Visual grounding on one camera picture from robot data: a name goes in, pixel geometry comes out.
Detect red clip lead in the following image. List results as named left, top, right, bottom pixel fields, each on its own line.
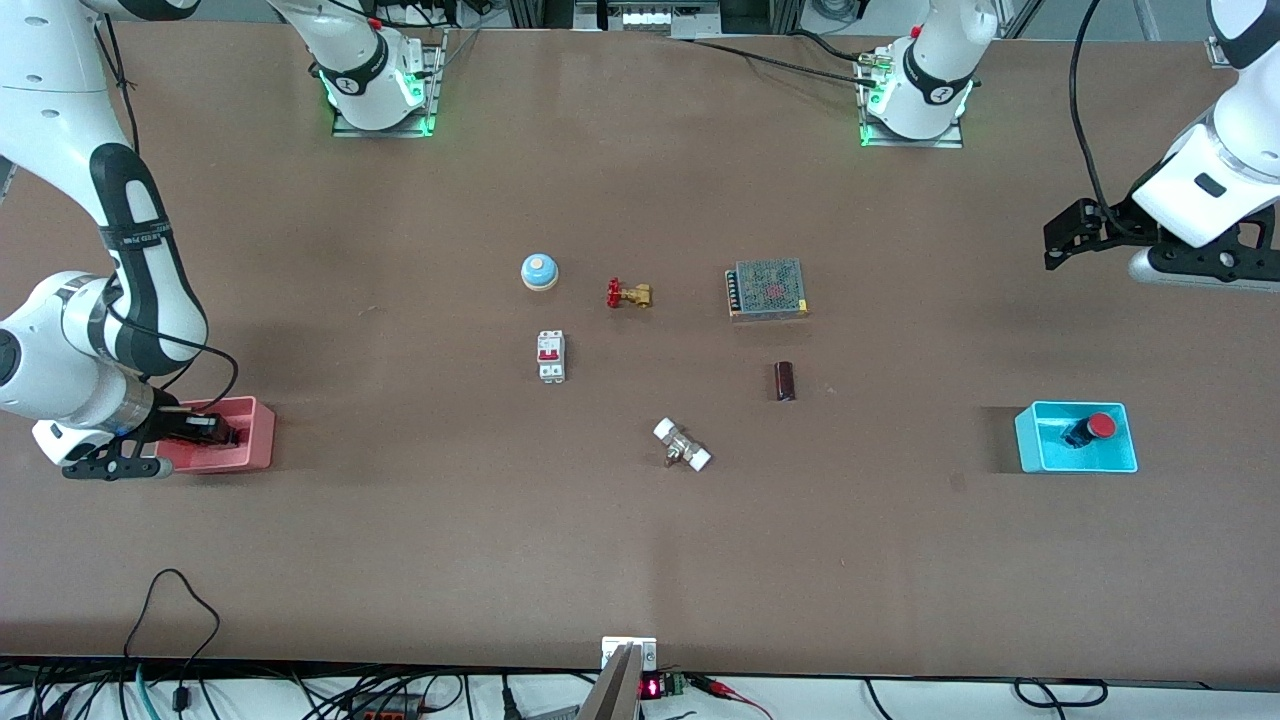
left=695, top=676, right=776, bottom=720

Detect aluminium frame rack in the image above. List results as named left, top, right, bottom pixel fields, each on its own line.
left=505, top=0, right=806, bottom=39

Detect white mounting bracket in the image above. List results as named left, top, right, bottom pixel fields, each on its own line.
left=601, top=636, right=659, bottom=672

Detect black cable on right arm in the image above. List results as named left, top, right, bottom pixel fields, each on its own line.
left=95, top=12, right=241, bottom=403

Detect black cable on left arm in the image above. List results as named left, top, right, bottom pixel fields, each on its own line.
left=1068, top=0, right=1143, bottom=239

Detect pink plastic box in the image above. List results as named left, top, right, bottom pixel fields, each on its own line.
left=153, top=396, right=276, bottom=474

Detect black cable across table edge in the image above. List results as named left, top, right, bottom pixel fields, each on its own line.
left=668, top=28, right=883, bottom=89

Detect grey metal bar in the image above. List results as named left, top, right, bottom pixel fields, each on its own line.
left=577, top=644, right=642, bottom=720

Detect cyan plastic box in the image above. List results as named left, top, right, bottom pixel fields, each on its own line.
left=1014, top=400, right=1140, bottom=475

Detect metal fitting with white ends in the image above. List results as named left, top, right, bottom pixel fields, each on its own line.
left=652, top=417, right=713, bottom=473

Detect black looped cable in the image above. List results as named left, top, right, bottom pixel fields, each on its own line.
left=122, top=568, right=222, bottom=713

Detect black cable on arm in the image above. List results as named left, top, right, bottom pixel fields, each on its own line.
left=1068, top=0, right=1143, bottom=239
left=95, top=12, right=241, bottom=403

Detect black coiled cable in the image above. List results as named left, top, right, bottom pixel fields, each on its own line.
left=1012, top=677, right=1109, bottom=710

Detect metal mesh power supply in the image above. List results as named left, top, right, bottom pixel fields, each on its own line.
left=725, top=258, right=810, bottom=322

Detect red push button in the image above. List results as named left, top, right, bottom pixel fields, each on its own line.
left=1061, top=411, right=1119, bottom=449

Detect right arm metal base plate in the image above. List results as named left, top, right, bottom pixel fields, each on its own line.
left=331, top=28, right=448, bottom=139

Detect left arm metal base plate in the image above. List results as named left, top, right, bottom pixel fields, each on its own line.
left=858, top=48, right=966, bottom=150

